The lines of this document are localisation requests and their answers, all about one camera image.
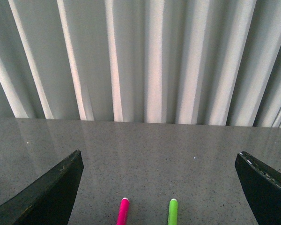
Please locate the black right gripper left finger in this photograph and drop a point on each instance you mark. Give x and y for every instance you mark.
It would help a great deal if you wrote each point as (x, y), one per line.
(50, 199)

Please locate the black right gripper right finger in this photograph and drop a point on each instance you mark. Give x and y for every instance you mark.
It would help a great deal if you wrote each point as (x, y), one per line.
(261, 185)

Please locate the pink highlighter pen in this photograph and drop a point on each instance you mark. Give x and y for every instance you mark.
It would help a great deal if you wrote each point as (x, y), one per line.
(123, 211)

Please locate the green highlighter pen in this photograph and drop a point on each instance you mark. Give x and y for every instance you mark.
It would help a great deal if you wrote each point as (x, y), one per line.
(172, 213)

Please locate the white pleated curtain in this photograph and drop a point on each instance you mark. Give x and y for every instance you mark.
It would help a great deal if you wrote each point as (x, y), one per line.
(211, 62)

